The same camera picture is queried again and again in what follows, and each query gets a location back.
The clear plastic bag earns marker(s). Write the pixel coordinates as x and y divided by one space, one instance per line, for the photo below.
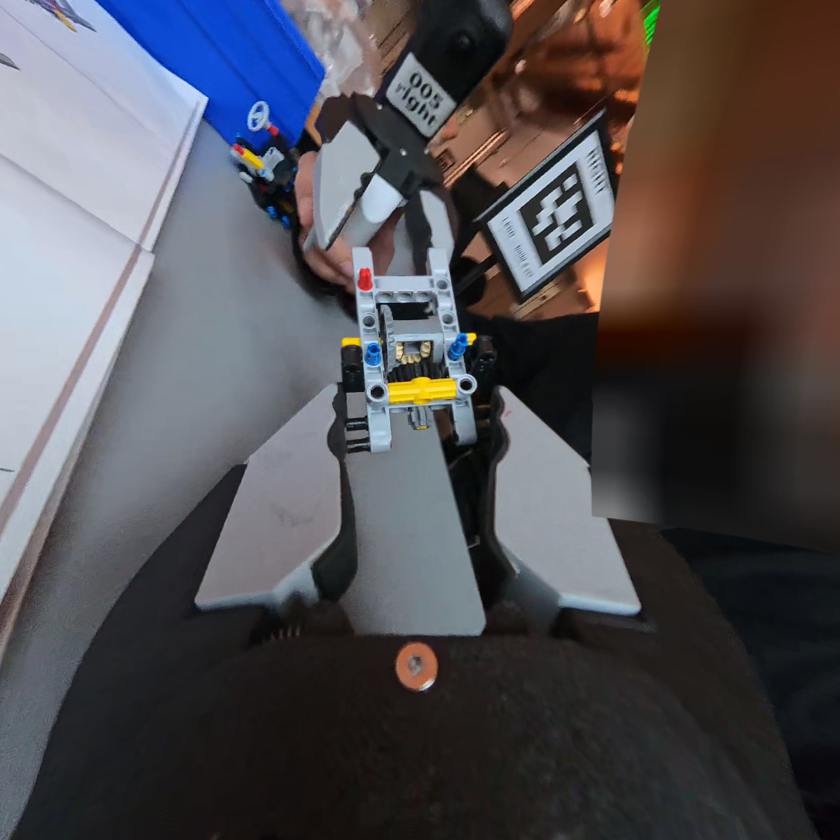
328 33

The black white marker board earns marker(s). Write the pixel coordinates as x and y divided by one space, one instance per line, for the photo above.
558 210

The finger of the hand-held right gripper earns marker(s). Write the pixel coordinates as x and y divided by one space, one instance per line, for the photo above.
338 184
436 223

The red lego pin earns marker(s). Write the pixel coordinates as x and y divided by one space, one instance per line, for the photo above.
365 279

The open lego instruction booklet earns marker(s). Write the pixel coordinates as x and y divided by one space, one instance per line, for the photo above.
65 262

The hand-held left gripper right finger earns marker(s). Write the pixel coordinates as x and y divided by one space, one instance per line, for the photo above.
558 525

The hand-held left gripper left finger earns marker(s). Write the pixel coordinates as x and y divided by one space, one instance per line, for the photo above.
275 512

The person's right hand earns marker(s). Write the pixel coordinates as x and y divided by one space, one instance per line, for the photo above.
305 210

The blue plastic bin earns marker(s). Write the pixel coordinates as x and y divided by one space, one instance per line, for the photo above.
216 52

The grey yellow lego assembly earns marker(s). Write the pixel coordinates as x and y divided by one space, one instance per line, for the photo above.
407 295

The small black lego subassembly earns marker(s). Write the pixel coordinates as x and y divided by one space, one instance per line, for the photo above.
266 170

